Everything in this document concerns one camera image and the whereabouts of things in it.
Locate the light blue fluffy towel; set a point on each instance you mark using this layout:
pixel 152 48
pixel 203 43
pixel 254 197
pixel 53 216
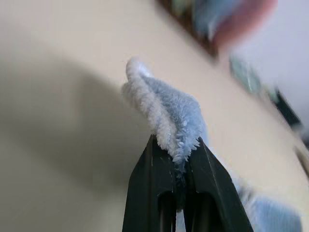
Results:
pixel 166 113

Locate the blurred red object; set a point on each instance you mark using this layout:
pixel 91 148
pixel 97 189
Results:
pixel 243 19

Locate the blurred green object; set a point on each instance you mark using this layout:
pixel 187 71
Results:
pixel 246 73

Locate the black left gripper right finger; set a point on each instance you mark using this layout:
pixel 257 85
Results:
pixel 212 183

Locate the dark framed picture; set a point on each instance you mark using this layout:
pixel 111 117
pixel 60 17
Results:
pixel 193 21

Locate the blurred black object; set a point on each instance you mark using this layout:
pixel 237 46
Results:
pixel 287 108

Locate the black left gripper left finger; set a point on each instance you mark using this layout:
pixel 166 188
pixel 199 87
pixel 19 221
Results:
pixel 144 183

